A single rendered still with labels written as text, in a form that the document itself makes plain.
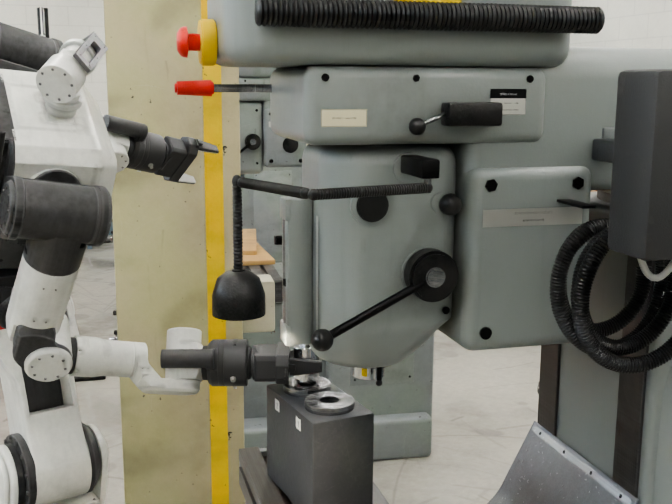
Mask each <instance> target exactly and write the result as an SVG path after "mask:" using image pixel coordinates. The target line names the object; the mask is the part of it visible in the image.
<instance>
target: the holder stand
mask: <svg viewBox="0 0 672 504"><path fill-rule="evenodd" d="M373 437H374V414H373V412H371V411H370V410H368V409H367V408H366V407H364V406H363V405H361V404H360V403H359V402H357V401H356V400H355V399H354V398H353V397H352V396H350V395H348V394H346V393H345V392H343V391H342V390H340V389H339V388H338V387H336V386H335V385H333V384H332V383H331V382H330V381H329V380H328V379H326V378H324V377H320V376H319V380H317V381H315V382H314V384H313V385H312V386H302V385H301V384H300V382H298V381H296V380H295V377H291V378H289V384H269V385H267V472H268V476H269V477H270V478H271V479H272V480H273V481H274V482H275V483H276V484H277V485H278V487H279V488H280V489H281V490H282V491H283V492H284V493H285V494H286V495H287V496H288V497H289V499H290V500H291V501H292V502H293V503H294V504H373Z"/></svg>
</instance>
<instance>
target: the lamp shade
mask: <svg viewBox="0 0 672 504"><path fill-rule="evenodd" d="M265 314H266V302H265V291H264V288H263V286H262V283H261V280H260V277H259V276H257V275H256V274H254V273H253V272H251V271H250V270H247V269H244V268H243V270H234V268H233V269H231V270H227V271H226V272H224V273H223V274H222V275H220V276H219V277H218V278H217V280H216V283H215V286H214V289H213V293H212V316H213V317H215V318H217V319H221V320H227V321H246V320H254V319H258V318H261V317H263V316H265Z"/></svg>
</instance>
